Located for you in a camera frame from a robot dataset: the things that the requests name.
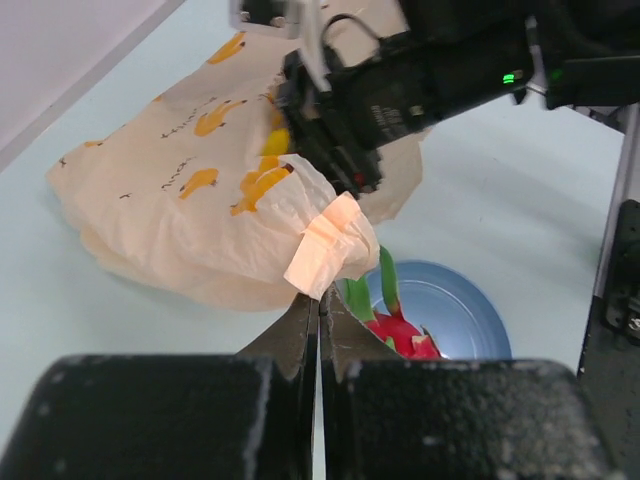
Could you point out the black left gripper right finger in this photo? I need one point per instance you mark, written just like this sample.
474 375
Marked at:
386 417

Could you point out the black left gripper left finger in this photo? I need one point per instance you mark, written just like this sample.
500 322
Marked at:
247 415

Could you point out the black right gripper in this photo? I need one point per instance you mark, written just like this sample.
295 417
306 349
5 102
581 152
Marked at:
375 103

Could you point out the red fake dragon fruit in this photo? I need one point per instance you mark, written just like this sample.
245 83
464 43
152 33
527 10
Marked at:
392 328

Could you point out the translucent orange plastic bag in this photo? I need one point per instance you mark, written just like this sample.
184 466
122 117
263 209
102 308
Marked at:
180 198

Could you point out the yellow fake lemon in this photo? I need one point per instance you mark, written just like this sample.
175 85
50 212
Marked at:
278 139

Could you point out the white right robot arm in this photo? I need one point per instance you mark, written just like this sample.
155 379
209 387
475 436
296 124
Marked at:
452 56

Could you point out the blue plate with bear print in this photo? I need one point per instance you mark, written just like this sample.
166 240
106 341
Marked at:
461 321

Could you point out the aluminium frame rail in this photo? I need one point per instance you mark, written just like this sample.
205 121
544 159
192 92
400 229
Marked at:
615 303

